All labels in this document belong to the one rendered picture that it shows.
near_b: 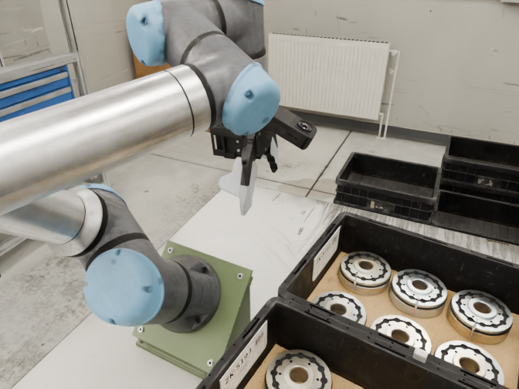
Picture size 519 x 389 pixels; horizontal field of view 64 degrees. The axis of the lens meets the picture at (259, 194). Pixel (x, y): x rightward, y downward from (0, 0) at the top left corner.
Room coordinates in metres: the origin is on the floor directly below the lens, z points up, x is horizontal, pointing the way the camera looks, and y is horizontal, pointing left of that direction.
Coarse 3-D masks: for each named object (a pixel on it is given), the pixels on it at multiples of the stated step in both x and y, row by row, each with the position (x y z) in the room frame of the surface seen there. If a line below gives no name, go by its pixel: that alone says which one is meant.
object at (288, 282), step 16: (336, 224) 0.70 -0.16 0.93; (368, 224) 0.71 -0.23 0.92; (384, 224) 0.70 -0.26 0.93; (320, 240) 0.65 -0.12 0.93; (432, 240) 0.65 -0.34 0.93; (304, 256) 0.60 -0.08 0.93; (480, 256) 0.60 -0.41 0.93; (288, 288) 0.52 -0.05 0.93; (304, 304) 0.48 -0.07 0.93; (336, 320) 0.45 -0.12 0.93; (352, 320) 0.44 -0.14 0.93; (384, 336) 0.42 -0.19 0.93; (448, 368) 0.36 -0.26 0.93; (480, 384) 0.34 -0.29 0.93; (496, 384) 0.34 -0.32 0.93
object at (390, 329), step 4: (388, 328) 0.48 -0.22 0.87; (392, 328) 0.48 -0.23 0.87; (396, 328) 0.48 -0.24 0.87; (400, 328) 0.48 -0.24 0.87; (404, 328) 0.48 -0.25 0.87; (388, 332) 0.48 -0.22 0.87; (392, 332) 0.48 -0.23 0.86; (404, 332) 0.48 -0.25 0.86; (408, 332) 0.48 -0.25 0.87; (408, 336) 0.47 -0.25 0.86; (412, 336) 0.47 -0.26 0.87; (412, 340) 0.46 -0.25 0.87; (412, 344) 0.45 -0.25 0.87
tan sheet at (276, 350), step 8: (272, 352) 0.46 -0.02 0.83; (280, 352) 0.46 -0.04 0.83; (264, 360) 0.45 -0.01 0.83; (264, 368) 0.43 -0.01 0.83; (256, 376) 0.42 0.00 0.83; (264, 376) 0.42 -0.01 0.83; (336, 376) 0.42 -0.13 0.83; (248, 384) 0.40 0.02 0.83; (256, 384) 0.40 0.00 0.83; (264, 384) 0.40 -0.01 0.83; (336, 384) 0.40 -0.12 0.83; (344, 384) 0.40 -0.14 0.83; (352, 384) 0.40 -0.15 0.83
